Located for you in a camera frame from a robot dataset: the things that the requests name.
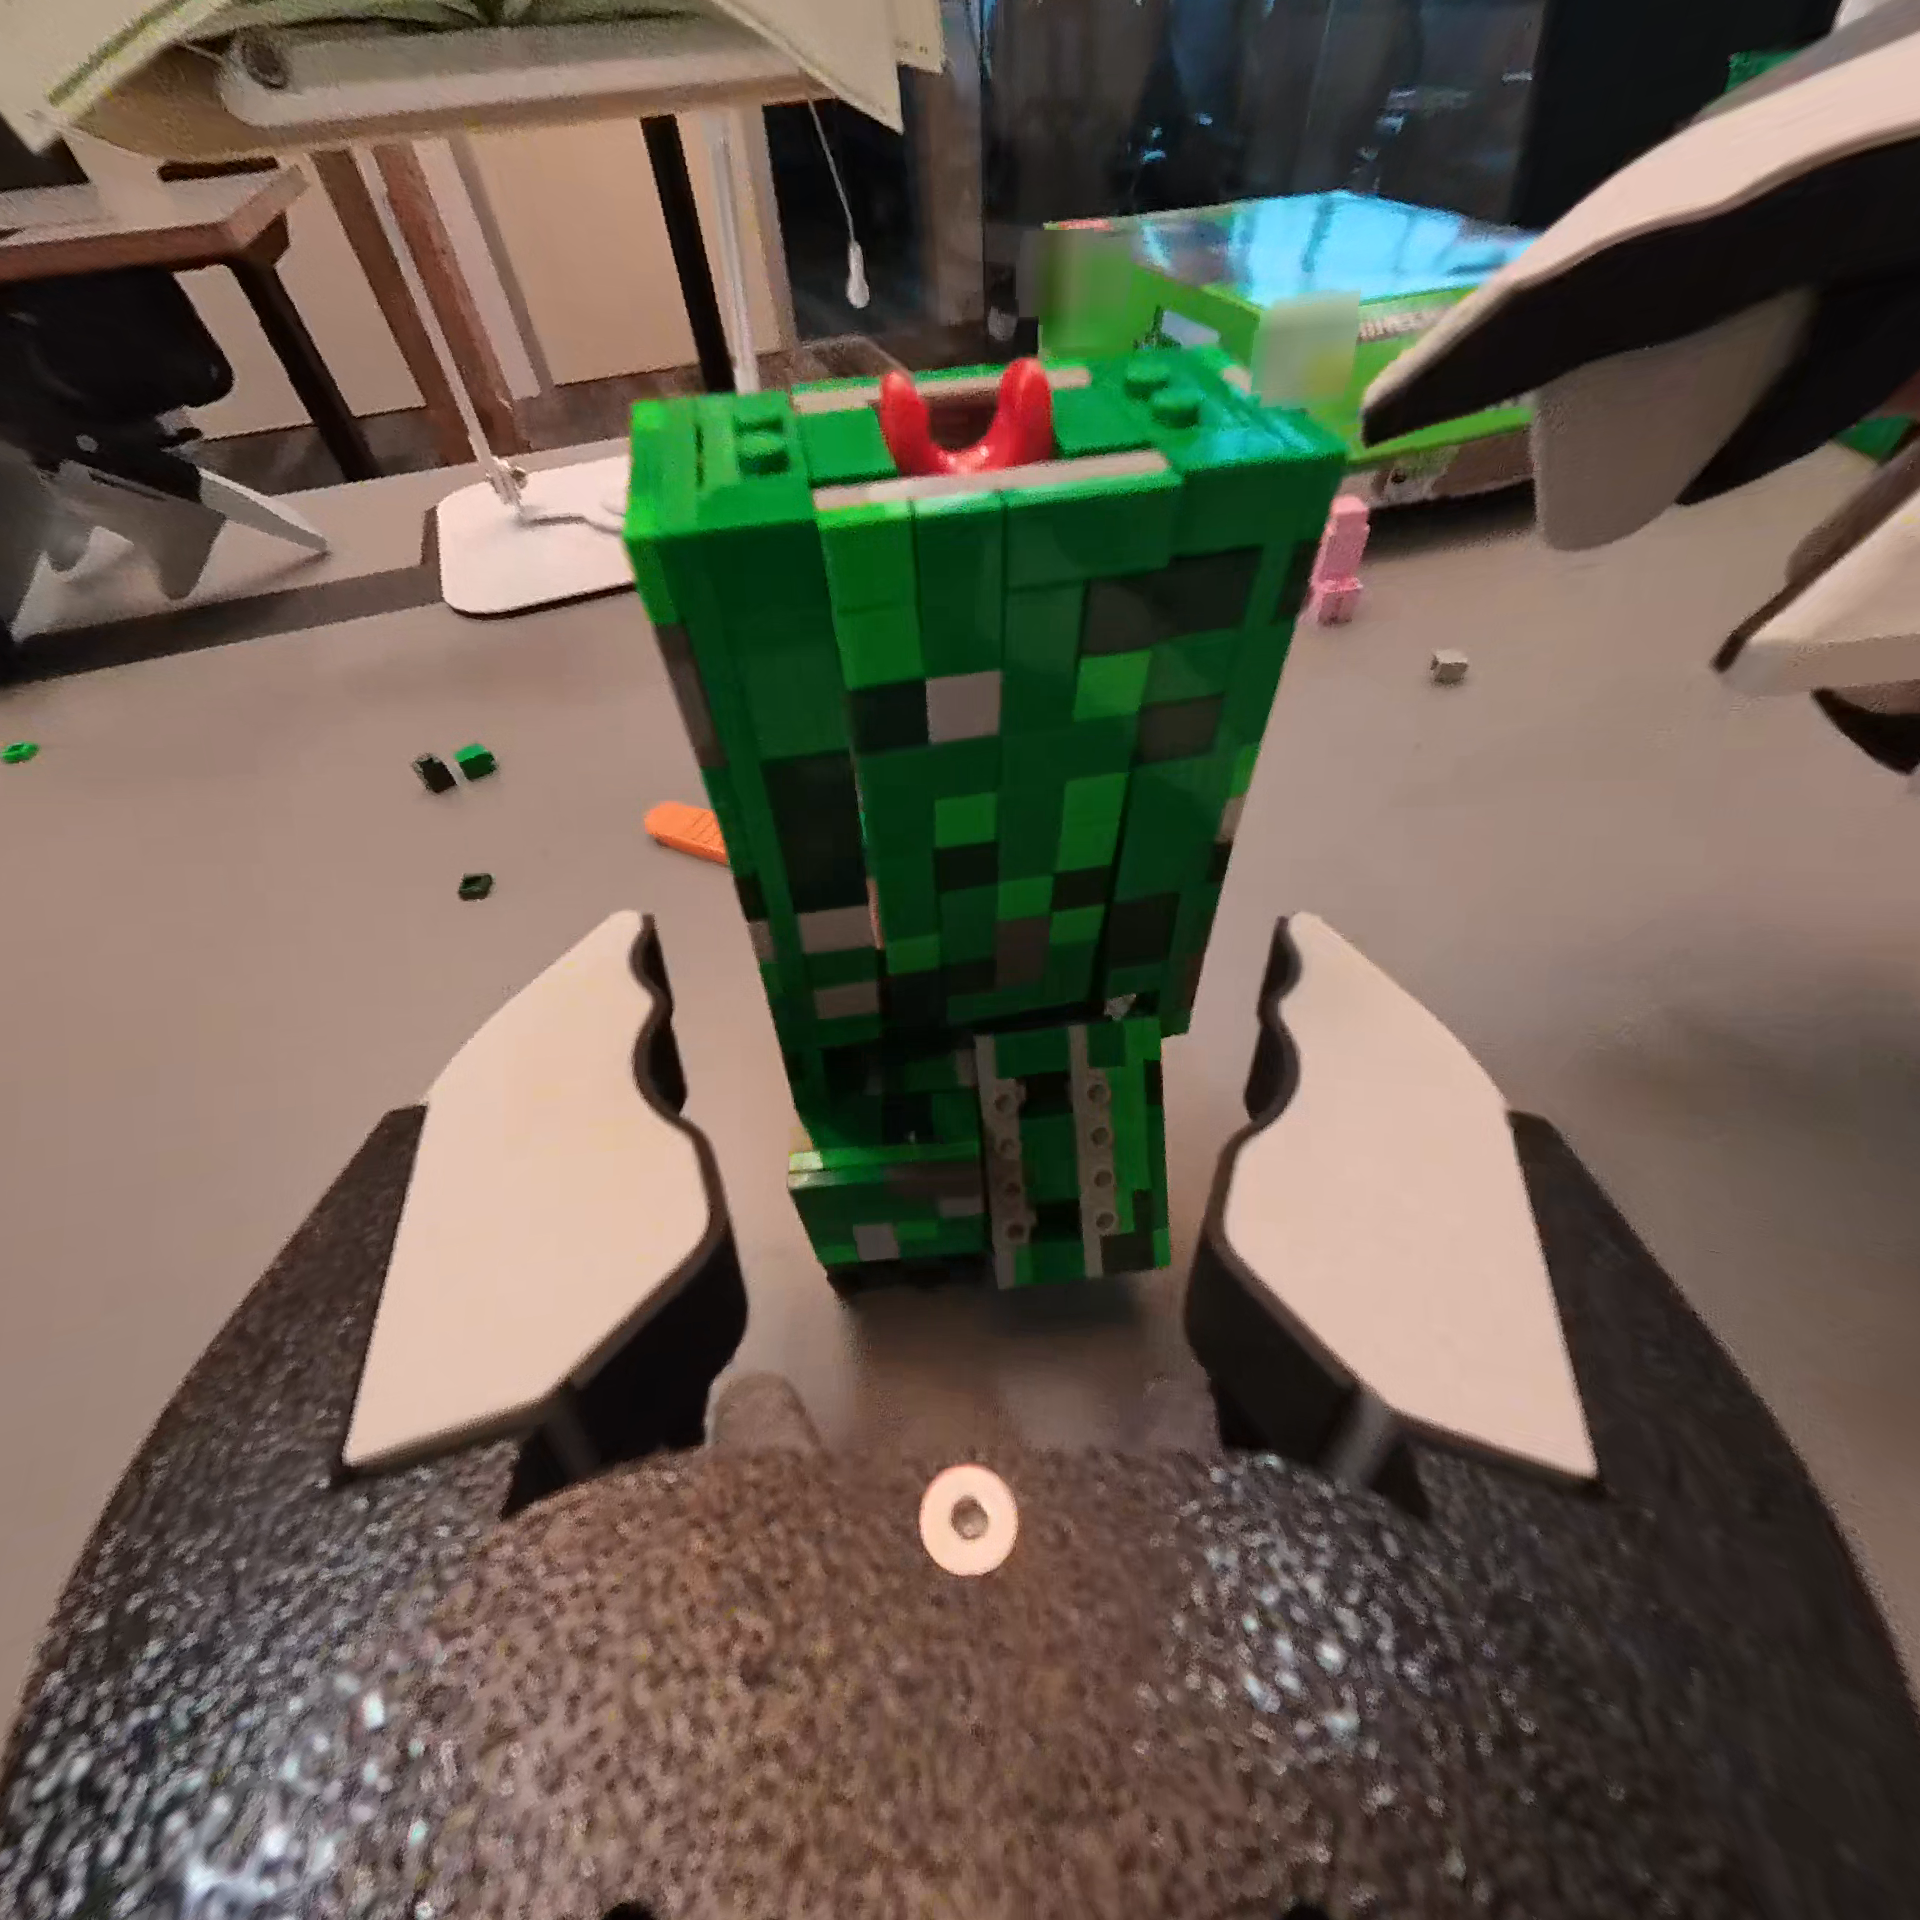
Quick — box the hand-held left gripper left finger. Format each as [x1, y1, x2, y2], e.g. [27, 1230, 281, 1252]
[343, 910, 748, 1514]

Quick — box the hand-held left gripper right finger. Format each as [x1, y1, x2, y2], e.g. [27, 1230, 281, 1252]
[1184, 910, 1601, 1502]

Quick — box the pink lego pig figure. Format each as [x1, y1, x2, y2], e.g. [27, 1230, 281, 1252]
[1307, 496, 1376, 630]

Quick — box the dark wooden desk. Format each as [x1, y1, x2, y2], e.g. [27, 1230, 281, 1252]
[0, 166, 380, 486]

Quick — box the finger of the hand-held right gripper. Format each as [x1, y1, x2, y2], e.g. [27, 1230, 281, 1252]
[1359, 32, 1920, 553]
[1711, 441, 1920, 778]

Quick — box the black office chair white base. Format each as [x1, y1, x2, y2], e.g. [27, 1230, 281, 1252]
[0, 270, 329, 607]

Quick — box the white desk with brown legs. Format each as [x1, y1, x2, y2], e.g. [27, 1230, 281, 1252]
[210, 23, 849, 471]

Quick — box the white lamp stand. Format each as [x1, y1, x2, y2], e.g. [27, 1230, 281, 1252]
[358, 143, 640, 617]

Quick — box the hanging white earbud cable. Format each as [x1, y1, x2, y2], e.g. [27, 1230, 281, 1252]
[808, 97, 875, 312]

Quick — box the green lego creeper figure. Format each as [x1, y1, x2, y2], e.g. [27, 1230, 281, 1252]
[626, 356, 1354, 1296]

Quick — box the green lego set box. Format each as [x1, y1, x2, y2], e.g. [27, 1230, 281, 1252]
[1042, 187, 1547, 505]

